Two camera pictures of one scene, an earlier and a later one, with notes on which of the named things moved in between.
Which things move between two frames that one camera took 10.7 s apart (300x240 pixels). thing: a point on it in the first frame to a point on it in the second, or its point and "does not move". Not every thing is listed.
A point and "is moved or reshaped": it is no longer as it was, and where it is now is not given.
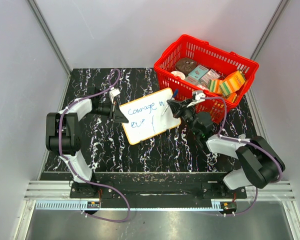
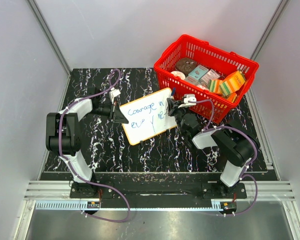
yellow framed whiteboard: (144, 116) does not move
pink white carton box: (211, 74) does not move
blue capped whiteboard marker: (174, 97) is moved or reshaped
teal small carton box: (198, 72) does not move
